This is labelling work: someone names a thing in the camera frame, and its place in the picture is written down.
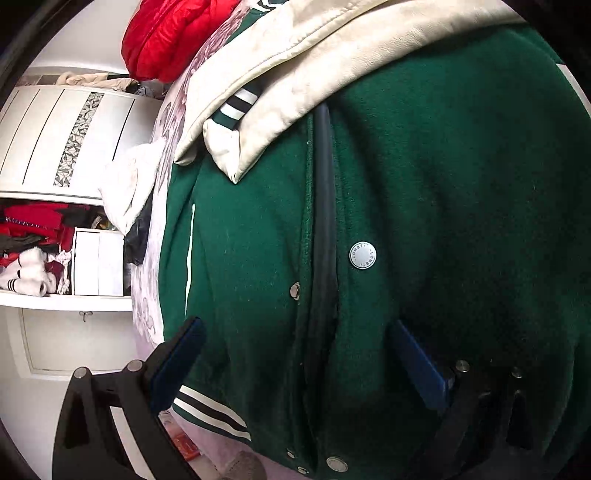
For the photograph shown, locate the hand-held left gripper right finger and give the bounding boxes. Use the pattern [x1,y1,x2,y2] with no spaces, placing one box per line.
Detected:
[392,320,543,480]

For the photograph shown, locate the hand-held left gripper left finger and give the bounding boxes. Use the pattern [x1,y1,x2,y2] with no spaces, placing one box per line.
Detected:
[52,316,207,480]

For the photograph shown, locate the green and cream varsity jacket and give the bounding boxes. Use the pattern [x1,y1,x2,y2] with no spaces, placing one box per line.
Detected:
[159,0,591,480]

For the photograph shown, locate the pile of red white clothes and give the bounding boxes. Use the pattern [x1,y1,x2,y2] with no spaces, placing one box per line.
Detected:
[0,203,77,297]

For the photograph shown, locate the cream hanging clothes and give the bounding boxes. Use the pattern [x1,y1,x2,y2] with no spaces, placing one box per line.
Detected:
[18,71,139,94]

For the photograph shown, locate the red packet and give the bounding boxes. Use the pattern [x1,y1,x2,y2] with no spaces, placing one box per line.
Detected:
[168,422,200,461]

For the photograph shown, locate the dark cloth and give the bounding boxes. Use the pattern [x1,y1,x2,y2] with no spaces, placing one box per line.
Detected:
[124,194,155,266]

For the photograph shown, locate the white folded cloth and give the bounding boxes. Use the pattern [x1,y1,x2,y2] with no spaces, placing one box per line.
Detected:
[99,138,174,234]

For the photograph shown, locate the floral plush blanket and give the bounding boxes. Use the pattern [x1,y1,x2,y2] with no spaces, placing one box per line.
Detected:
[130,0,259,352]

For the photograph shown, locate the white wardrobe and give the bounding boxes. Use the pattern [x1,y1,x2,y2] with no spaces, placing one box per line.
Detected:
[0,65,162,416]

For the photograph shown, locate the red puffer jacket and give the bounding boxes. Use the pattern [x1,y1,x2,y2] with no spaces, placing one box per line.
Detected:
[121,0,243,84]

